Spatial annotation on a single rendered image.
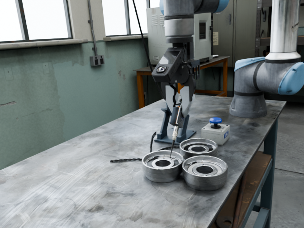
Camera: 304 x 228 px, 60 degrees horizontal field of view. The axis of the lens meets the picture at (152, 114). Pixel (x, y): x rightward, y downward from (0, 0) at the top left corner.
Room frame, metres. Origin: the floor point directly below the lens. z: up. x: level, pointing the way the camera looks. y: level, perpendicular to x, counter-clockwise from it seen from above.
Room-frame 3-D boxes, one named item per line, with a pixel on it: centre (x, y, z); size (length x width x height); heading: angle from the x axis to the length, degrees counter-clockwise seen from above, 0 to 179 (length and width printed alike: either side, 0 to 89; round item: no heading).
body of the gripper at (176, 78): (0.72, -0.09, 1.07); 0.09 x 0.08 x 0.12; 149
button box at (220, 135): (0.81, -0.21, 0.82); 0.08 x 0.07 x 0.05; 146
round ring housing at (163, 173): (0.61, -0.02, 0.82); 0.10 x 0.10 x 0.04
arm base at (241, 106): (1.08, -0.41, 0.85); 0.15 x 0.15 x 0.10
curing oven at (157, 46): (3.24, -0.43, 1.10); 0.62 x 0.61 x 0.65; 146
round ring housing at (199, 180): (0.56, -0.12, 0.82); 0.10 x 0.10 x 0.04
